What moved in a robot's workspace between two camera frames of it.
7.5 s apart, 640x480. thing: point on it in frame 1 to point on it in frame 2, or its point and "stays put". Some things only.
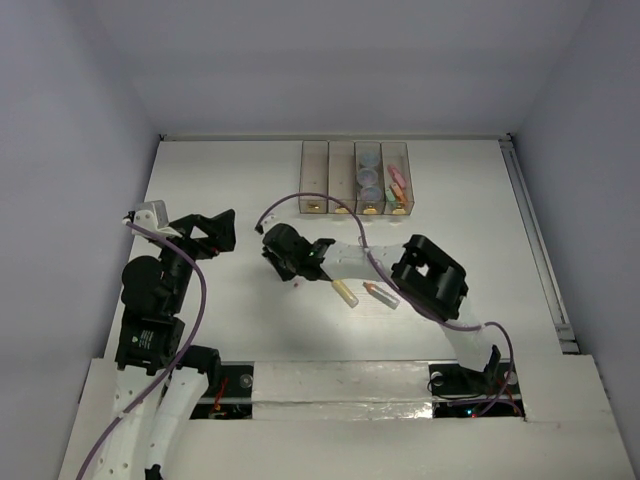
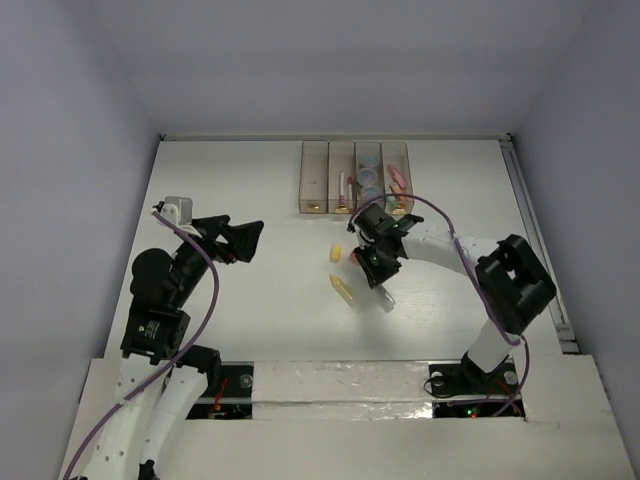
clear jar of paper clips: x=367 y=176 stays put
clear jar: x=371 y=194 stays put
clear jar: x=370 y=160 stays put
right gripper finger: x=281 y=267 to x=378 y=266
